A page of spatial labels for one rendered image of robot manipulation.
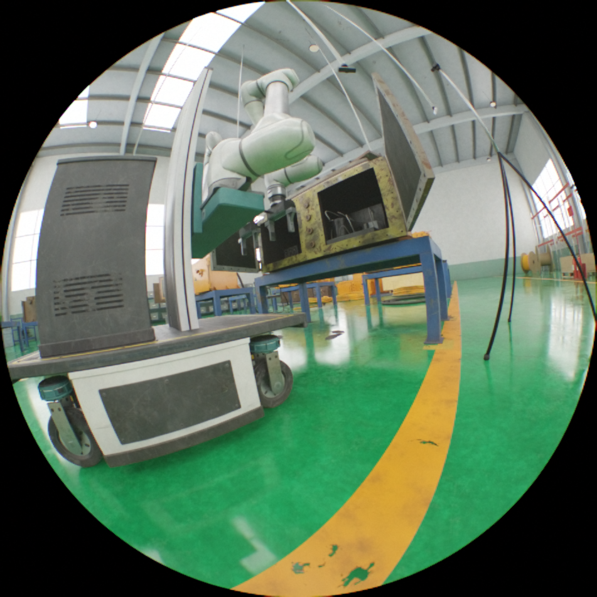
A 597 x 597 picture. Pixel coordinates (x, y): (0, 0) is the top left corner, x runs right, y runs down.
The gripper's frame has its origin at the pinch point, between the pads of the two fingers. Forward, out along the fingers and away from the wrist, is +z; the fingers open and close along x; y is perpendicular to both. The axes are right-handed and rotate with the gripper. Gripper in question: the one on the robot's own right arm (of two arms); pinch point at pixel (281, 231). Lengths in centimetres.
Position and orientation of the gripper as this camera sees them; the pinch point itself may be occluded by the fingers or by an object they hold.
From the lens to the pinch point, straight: 94.1
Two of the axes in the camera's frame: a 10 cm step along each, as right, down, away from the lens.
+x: 6.8, -0.8, -7.3
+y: -7.2, 1.1, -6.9
